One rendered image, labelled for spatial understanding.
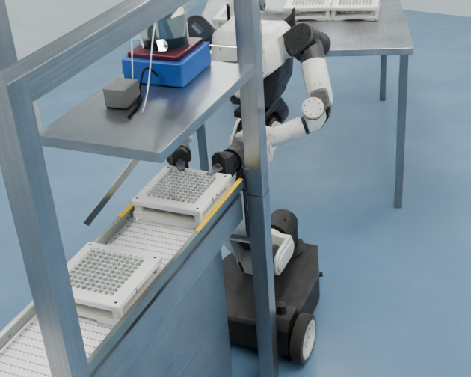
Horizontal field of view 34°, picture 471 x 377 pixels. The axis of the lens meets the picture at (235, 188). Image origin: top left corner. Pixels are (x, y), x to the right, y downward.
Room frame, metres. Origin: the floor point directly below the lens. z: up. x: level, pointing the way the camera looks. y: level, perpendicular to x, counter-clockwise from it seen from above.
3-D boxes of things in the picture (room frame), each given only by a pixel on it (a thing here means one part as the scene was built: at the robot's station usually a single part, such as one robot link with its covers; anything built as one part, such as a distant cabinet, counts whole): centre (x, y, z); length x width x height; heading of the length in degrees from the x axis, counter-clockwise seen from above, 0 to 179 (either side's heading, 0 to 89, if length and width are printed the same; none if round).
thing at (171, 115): (2.08, 0.21, 1.30); 0.62 x 0.38 x 0.04; 154
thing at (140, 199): (2.20, 0.17, 0.95); 0.25 x 0.24 x 0.02; 65
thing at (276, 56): (2.83, -0.12, 1.15); 0.34 x 0.30 x 0.36; 65
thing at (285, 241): (2.78, -0.10, 0.28); 0.21 x 0.20 x 0.13; 155
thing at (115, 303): (1.76, 0.38, 0.95); 0.25 x 0.24 x 0.02; 65
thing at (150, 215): (2.20, 0.17, 0.90); 0.24 x 0.24 x 0.02; 65
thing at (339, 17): (4.07, -0.71, 0.91); 0.24 x 0.24 x 0.02; 76
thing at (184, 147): (2.43, 0.19, 0.95); 0.12 x 0.10 x 0.13; 6
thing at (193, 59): (2.27, 0.18, 1.37); 0.21 x 0.20 x 0.09; 64
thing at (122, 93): (2.06, 0.29, 1.35); 0.10 x 0.07 x 0.06; 154
